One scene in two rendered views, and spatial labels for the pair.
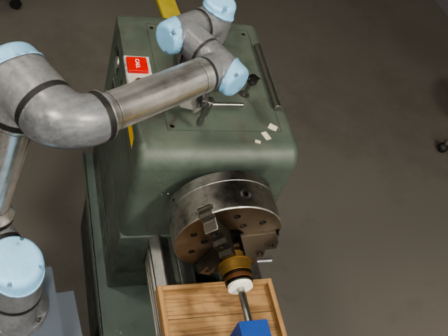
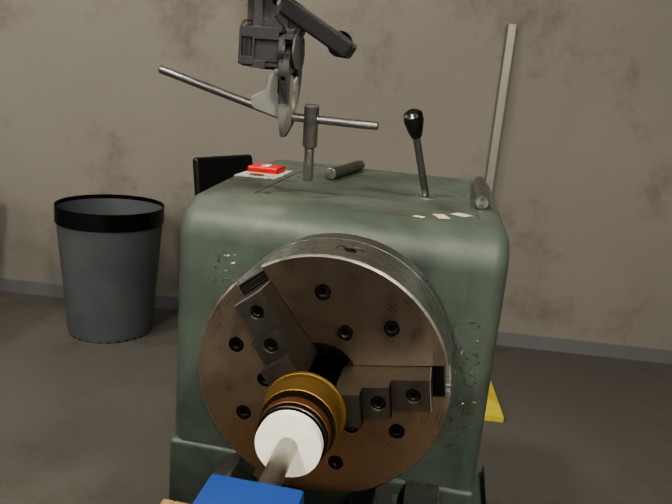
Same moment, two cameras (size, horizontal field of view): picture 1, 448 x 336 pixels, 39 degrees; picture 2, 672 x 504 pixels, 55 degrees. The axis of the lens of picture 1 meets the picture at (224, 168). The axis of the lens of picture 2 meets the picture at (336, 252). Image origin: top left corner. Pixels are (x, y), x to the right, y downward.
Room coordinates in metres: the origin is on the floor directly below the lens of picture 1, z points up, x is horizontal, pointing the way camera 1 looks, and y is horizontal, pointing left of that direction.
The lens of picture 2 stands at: (0.50, -0.55, 1.43)
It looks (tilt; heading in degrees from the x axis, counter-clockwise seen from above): 14 degrees down; 39
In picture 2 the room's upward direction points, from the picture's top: 5 degrees clockwise
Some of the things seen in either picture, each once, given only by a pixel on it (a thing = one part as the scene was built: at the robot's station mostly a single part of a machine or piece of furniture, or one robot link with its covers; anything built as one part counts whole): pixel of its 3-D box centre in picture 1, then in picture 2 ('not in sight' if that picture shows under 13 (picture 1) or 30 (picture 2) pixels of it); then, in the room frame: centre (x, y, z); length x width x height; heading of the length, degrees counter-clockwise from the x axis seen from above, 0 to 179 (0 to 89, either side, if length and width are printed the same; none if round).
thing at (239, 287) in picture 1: (245, 305); (273, 475); (0.88, -0.19, 1.08); 0.13 x 0.07 x 0.07; 30
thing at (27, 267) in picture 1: (13, 272); not in sight; (0.62, 0.33, 1.27); 0.13 x 0.12 x 0.14; 61
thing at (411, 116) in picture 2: (251, 81); (413, 124); (1.37, 0.02, 1.38); 0.04 x 0.03 x 0.05; 30
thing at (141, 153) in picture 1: (191, 123); (356, 287); (1.44, 0.15, 1.06); 0.59 x 0.48 x 0.39; 30
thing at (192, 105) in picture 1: (190, 104); (270, 104); (1.18, 0.14, 1.39); 0.06 x 0.03 x 0.09; 121
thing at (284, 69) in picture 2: (202, 93); (285, 73); (1.18, 0.12, 1.44); 0.05 x 0.02 x 0.09; 31
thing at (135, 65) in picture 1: (137, 65); (266, 170); (1.38, 0.35, 1.26); 0.06 x 0.06 x 0.02; 30
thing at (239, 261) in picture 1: (235, 269); (301, 418); (0.97, -0.14, 1.08); 0.09 x 0.09 x 0.09; 30
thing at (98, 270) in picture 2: not in sight; (110, 267); (2.36, 2.54, 0.36); 0.58 x 0.56 x 0.71; 36
